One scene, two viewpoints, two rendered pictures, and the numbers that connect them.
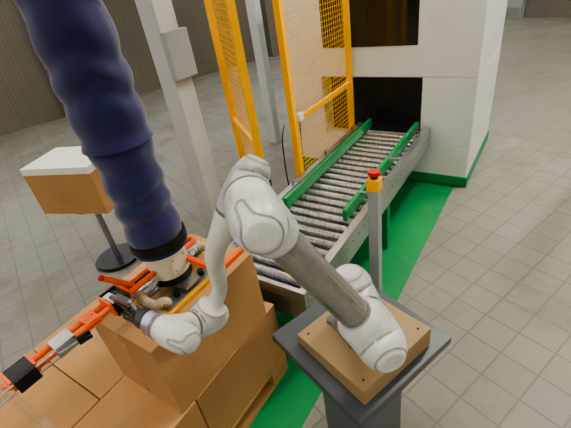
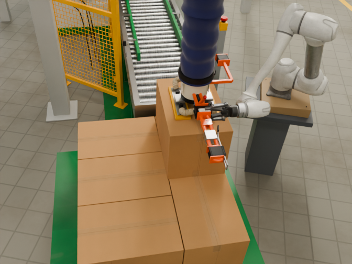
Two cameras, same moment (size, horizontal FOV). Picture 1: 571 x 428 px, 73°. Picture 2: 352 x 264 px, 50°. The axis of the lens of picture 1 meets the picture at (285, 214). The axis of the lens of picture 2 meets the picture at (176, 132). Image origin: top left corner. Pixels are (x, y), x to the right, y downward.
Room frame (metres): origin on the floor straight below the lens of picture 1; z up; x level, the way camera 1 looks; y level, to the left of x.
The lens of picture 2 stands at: (0.11, 2.11, 2.48)
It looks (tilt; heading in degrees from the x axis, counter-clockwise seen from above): 42 degrees down; 309
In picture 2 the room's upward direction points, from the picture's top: 4 degrees clockwise
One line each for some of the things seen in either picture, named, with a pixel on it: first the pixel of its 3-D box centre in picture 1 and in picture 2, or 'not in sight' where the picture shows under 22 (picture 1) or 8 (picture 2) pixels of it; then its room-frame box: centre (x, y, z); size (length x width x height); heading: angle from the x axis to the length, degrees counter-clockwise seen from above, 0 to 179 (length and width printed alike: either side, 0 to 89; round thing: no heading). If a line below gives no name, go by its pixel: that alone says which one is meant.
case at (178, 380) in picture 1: (187, 313); (189, 125); (1.29, 0.52, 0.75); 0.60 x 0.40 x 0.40; 142
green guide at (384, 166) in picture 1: (392, 163); (175, 17); (2.70, -0.89, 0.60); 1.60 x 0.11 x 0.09; 143
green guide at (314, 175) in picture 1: (330, 155); (127, 18); (3.02, -0.47, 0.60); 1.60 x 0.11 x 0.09; 143
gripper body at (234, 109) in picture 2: (140, 316); (229, 111); (0.98, 0.56, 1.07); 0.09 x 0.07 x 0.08; 53
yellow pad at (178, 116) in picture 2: not in sight; (179, 100); (1.35, 0.59, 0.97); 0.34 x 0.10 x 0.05; 141
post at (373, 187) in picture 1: (375, 250); (216, 69); (1.80, -0.50, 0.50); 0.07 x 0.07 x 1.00; 53
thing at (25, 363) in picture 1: (21, 373); (215, 154); (0.83, 0.90, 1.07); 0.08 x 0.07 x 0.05; 141
